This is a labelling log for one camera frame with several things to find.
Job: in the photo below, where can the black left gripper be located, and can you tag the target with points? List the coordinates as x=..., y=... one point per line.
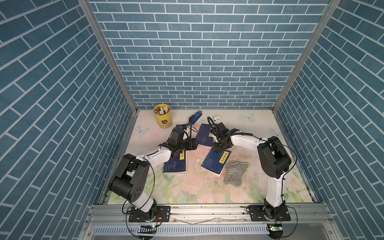
x=193, y=146

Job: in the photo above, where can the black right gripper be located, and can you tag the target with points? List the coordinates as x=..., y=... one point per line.
x=216, y=149

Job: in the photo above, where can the grey wiping cloth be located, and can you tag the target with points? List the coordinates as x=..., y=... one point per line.
x=235, y=172

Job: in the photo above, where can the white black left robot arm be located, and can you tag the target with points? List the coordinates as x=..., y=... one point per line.
x=129, y=179

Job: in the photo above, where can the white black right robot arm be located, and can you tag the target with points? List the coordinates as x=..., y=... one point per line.
x=275, y=161

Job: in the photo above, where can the small white stapler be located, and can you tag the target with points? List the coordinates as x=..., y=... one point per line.
x=217, y=118

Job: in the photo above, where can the blue black stapler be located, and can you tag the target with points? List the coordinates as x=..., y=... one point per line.
x=193, y=119

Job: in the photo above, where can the yellow pen cup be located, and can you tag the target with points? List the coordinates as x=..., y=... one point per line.
x=163, y=115

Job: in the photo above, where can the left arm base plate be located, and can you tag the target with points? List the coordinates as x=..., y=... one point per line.
x=160, y=214

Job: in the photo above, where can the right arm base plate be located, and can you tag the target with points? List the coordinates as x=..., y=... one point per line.
x=259, y=213

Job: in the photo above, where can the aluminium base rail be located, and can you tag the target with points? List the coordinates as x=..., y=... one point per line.
x=312, y=213

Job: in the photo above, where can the white cable duct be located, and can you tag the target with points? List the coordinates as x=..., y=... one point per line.
x=183, y=230

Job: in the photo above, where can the aluminium corner post left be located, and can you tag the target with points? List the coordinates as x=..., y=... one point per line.
x=93, y=22

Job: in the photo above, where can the aluminium corner post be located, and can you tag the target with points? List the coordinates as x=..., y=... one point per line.
x=318, y=30
x=93, y=22

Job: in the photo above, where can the aluminium corner post right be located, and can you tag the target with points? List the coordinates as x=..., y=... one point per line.
x=318, y=30

